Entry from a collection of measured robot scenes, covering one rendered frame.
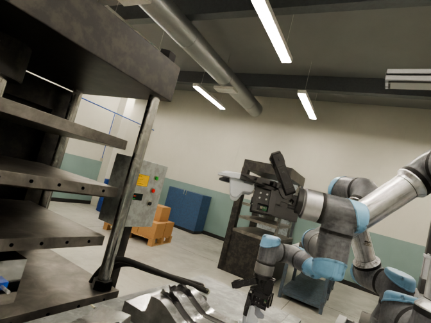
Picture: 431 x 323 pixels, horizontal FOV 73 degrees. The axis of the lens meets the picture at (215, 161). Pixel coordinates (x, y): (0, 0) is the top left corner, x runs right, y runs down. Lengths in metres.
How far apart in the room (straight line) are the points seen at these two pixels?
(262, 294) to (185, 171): 8.10
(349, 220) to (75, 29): 1.10
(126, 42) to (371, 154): 6.95
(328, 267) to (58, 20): 1.14
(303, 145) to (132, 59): 6.87
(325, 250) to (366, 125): 7.30
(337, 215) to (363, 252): 0.77
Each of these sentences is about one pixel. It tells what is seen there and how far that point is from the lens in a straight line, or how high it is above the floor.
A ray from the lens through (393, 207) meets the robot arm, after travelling 0.92.
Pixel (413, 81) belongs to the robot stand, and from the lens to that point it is 1.34.
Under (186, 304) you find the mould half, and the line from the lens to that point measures 1.36.
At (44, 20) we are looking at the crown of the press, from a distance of 1.22.
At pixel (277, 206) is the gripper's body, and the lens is 0.72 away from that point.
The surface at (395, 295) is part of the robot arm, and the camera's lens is 0.97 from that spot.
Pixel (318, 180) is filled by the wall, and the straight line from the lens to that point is 7.75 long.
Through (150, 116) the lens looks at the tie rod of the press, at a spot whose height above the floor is 1.69.
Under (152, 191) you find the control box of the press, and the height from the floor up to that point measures 1.29.
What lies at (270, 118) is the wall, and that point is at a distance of 8.42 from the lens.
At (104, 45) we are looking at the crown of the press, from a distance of 1.34.
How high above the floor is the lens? 1.42
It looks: 5 degrees up
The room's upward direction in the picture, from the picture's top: 14 degrees clockwise
